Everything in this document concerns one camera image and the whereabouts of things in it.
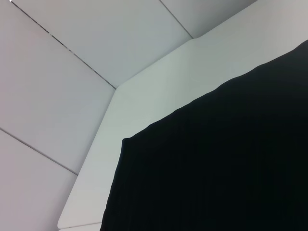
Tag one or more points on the black FREE print t-shirt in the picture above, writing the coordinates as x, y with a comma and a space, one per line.
216, 163

